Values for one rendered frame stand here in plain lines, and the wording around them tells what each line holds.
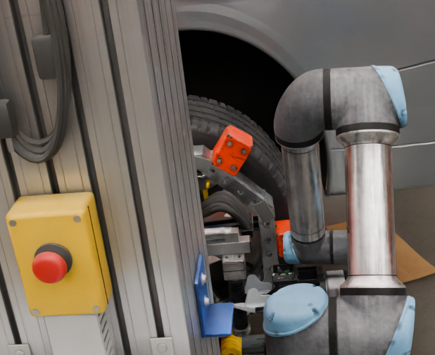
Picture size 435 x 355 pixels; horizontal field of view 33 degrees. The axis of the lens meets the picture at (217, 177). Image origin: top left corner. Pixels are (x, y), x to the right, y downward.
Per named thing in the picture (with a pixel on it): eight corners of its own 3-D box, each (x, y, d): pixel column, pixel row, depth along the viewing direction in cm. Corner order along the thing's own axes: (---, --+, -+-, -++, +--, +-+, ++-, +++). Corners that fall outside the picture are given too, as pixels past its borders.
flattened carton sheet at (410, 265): (378, 219, 365) (378, 213, 364) (439, 274, 317) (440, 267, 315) (322, 233, 359) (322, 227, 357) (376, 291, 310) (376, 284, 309)
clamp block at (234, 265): (246, 258, 173) (243, 239, 171) (246, 279, 165) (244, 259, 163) (224, 260, 173) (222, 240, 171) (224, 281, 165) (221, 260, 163)
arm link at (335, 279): (342, 291, 172) (347, 311, 164) (322, 292, 172) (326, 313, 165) (341, 263, 169) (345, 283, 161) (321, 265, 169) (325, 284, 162)
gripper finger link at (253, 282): (231, 271, 172) (271, 271, 170) (234, 292, 174) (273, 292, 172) (229, 278, 169) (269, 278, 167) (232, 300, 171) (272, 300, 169)
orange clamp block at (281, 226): (276, 243, 195) (310, 240, 194) (277, 258, 188) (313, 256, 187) (274, 220, 192) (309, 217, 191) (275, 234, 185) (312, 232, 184)
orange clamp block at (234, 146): (235, 165, 185) (253, 136, 182) (234, 177, 178) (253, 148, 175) (210, 152, 184) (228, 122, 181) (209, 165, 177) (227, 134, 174)
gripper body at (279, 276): (269, 264, 169) (322, 260, 168) (272, 295, 173) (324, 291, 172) (270, 282, 162) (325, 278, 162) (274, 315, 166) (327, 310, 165)
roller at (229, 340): (242, 306, 228) (240, 290, 225) (242, 369, 201) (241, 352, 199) (223, 308, 228) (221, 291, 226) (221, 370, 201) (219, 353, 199)
